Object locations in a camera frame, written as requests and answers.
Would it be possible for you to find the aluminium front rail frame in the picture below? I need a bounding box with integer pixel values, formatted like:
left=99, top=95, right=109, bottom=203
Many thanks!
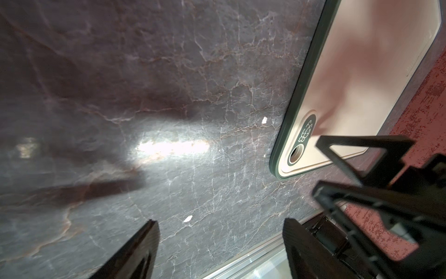
left=201, top=209, right=325, bottom=279

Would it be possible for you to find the beige cutting board green rim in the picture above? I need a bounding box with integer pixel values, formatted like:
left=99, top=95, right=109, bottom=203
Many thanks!
left=269, top=1, right=446, bottom=180

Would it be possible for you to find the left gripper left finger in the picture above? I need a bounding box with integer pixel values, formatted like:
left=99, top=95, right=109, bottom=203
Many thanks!
left=90, top=220, right=160, bottom=279

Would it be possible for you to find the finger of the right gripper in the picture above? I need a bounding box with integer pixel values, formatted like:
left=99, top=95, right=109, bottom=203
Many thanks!
left=312, top=181, right=446, bottom=279
left=316, top=136, right=415, bottom=188

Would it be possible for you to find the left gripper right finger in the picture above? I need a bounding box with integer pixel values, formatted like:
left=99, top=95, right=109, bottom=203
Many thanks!
left=282, top=218, right=352, bottom=279

